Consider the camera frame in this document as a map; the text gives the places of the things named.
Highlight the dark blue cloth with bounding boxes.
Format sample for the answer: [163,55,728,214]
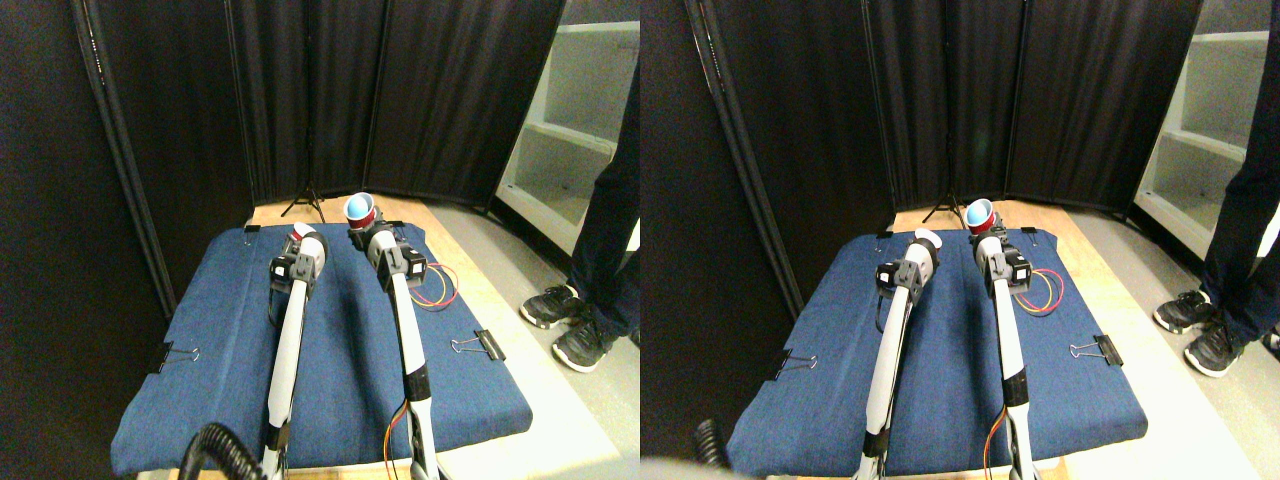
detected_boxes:
[110,223,533,477]
[726,230,1148,477]

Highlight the red wire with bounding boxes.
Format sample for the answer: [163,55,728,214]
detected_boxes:
[415,262,460,312]
[1028,268,1067,317]

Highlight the black curtain stand pole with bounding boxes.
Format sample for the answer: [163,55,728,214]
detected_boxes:
[70,0,179,321]
[685,0,806,321]

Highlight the orange wire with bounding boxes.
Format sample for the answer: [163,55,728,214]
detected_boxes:
[383,400,411,480]
[983,405,1009,480]

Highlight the person's legs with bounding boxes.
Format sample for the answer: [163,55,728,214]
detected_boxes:
[1153,0,1280,379]
[519,60,640,376]

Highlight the white shelf unit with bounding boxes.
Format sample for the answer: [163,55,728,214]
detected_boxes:
[1132,32,1280,261]
[494,22,640,256]

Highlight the black ribbed hose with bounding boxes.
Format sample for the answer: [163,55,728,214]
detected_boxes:
[178,422,266,480]
[695,418,736,471]

